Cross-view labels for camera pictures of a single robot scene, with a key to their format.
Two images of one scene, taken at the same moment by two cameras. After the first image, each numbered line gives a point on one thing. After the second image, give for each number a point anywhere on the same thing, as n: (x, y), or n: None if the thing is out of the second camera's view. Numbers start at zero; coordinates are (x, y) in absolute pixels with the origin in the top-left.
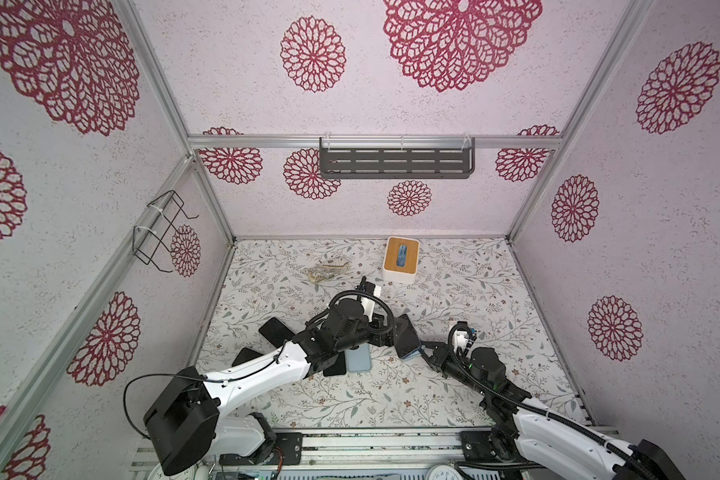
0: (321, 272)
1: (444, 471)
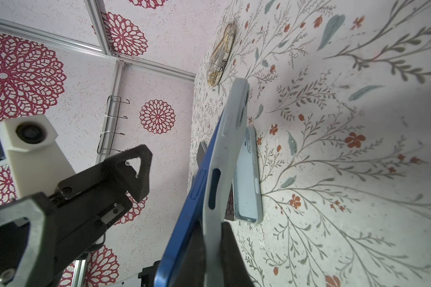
0: (221, 54)
1: None
